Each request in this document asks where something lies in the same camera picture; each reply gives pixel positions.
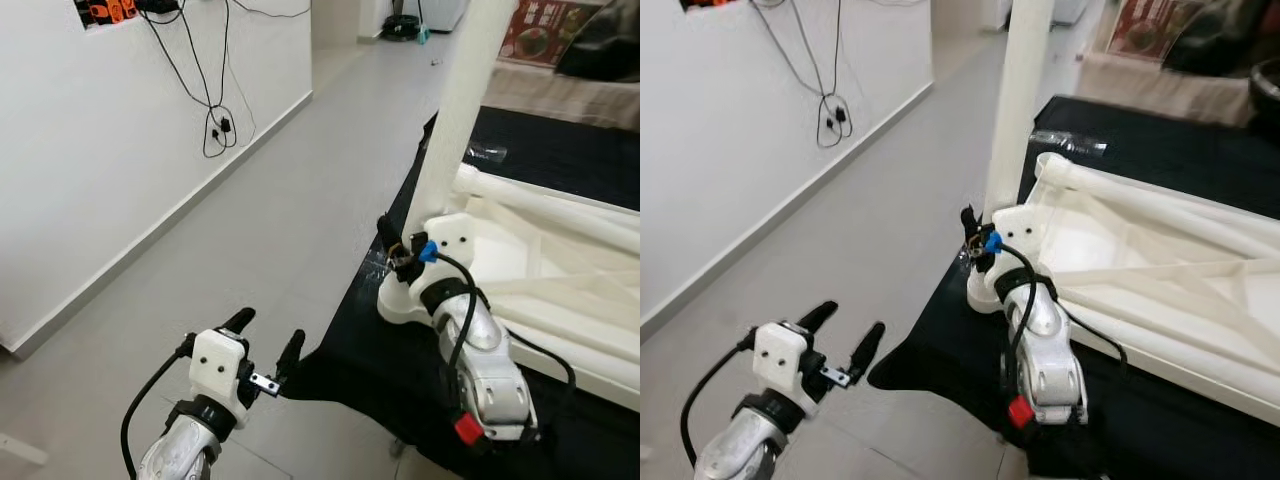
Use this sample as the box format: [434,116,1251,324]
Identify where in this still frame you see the black table cloth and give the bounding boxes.
[868,95,1280,480]
[280,105,640,480]

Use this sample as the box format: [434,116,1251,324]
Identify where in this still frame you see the white plastic table top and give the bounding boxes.
[965,152,1280,429]
[378,165,640,411]

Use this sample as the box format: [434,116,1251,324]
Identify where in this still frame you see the black green floor device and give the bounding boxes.
[380,15,431,43]

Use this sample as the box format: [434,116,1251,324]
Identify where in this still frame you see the beige stone ledge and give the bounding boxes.
[480,60,640,131]
[1075,50,1261,126]

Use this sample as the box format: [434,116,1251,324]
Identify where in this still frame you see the white flat floor strip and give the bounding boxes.
[0,432,49,467]

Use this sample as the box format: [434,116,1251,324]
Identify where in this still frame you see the red printed box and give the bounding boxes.
[498,0,601,69]
[1105,0,1201,63]

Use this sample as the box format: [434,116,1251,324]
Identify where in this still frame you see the black wok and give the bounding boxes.
[1248,58,1280,136]

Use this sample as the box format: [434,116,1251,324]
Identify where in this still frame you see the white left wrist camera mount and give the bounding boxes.
[752,320,816,406]
[188,328,256,416]

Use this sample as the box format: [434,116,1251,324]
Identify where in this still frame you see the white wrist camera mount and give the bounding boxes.
[188,328,256,416]
[410,213,476,301]
[985,205,1046,291]
[752,320,816,406]

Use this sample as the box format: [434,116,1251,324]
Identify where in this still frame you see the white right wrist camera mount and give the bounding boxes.
[985,205,1046,291]
[410,213,476,301]

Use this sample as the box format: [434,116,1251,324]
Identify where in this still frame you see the black wall cable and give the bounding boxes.
[750,0,856,151]
[140,0,313,161]

